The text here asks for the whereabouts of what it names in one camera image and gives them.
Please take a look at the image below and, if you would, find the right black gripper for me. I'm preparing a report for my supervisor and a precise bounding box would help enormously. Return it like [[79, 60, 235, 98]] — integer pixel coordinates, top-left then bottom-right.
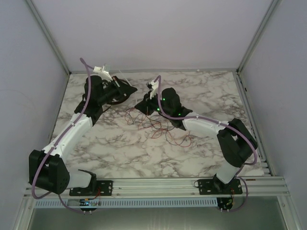
[[134, 91, 171, 116]]

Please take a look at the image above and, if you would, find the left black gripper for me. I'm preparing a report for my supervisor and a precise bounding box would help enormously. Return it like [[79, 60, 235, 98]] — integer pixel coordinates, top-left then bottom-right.
[[97, 75, 137, 105]]

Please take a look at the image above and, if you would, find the black thin wire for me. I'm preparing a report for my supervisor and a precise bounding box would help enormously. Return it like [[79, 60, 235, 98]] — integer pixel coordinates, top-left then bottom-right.
[[126, 109, 176, 131]]

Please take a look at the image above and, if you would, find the red thin wire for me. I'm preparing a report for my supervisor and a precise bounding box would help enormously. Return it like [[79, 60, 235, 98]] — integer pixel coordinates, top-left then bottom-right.
[[124, 107, 192, 148]]

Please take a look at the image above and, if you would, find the orange thin wire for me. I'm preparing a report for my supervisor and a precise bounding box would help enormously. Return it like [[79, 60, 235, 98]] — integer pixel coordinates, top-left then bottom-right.
[[127, 110, 192, 148]]

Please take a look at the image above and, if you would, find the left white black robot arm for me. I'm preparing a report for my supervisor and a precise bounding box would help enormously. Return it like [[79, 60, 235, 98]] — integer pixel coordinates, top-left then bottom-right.
[[29, 75, 137, 199]]

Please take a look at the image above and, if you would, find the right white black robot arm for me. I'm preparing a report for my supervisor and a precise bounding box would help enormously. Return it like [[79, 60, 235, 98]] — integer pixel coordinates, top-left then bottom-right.
[[134, 88, 258, 185]]

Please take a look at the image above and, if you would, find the round brown-rimmed dish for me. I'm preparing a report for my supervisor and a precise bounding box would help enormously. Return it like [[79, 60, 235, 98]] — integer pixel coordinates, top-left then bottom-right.
[[107, 79, 130, 105]]

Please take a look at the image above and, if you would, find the marble pattern table mat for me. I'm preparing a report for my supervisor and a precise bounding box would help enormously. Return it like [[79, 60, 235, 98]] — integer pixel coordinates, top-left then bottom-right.
[[39, 69, 267, 179]]

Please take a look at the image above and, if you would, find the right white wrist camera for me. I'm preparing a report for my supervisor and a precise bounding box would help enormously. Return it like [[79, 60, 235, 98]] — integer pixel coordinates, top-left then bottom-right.
[[146, 80, 159, 100]]

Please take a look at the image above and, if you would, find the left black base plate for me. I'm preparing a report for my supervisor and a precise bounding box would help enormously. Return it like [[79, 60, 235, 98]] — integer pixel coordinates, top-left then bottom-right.
[[69, 180, 113, 196]]

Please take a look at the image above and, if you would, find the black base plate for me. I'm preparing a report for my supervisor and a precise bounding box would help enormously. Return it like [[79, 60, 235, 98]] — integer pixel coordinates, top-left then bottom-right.
[[197, 178, 243, 195], [69, 180, 113, 196]]

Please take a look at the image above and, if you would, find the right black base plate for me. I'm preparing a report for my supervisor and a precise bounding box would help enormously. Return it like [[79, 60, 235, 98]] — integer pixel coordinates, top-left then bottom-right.
[[197, 178, 243, 195]]

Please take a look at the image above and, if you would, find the left aluminium corner post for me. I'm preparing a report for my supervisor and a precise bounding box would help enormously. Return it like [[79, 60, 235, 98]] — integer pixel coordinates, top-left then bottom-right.
[[25, 0, 71, 75]]

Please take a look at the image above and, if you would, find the aluminium corner post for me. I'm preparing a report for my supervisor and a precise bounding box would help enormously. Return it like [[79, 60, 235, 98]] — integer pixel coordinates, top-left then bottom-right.
[[236, 0, 282, 76], [25, 0, 71, 75]]

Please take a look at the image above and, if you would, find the slotted grey cable duct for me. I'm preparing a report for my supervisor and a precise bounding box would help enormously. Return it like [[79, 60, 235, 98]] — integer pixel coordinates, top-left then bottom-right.
[[35, 197, 218, 208]]

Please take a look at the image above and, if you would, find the aluminium front rail frame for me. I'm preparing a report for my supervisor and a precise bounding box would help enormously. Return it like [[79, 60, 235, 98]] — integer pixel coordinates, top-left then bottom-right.
[[23, 176, 292, 197]]

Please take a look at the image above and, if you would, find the right aluminium corner post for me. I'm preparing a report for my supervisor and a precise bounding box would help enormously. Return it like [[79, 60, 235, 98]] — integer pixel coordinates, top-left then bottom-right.
[[236, 0, 282, 76]]

